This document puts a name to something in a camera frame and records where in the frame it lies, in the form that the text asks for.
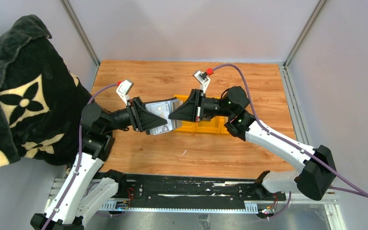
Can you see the black floral blanket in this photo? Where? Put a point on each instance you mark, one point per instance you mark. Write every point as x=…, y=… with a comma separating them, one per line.
x=41, y=100

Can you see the yellow bin middle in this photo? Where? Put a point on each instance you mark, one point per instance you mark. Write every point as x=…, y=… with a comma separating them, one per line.
x=213, y=126

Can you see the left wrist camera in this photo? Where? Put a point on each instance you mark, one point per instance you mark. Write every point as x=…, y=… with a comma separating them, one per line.
x=123, y=89

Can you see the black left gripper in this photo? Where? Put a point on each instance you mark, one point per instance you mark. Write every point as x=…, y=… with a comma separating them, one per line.
x=141, y=118

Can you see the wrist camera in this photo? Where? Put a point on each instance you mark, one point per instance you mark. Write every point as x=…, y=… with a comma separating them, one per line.
x=203, y=79
x=123, y=89

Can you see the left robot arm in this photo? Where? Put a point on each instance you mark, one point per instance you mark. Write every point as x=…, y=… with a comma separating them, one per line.
x=72, y=208

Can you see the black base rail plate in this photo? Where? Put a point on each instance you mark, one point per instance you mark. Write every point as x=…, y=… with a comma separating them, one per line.
x=196, y=193

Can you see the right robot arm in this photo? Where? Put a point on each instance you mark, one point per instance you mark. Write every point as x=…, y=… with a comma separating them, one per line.
x=314, y=168

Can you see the black leather card holder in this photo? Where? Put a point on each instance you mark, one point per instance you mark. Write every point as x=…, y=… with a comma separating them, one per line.
x=163, y=109

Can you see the yellow bin left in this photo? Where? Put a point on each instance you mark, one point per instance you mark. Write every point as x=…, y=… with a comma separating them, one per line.
x=187, y=126

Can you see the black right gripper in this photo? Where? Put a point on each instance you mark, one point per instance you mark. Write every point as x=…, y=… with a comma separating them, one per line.
x=188, y=111

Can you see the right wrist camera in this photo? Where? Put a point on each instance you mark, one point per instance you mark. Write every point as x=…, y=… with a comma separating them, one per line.
x=203, y=79

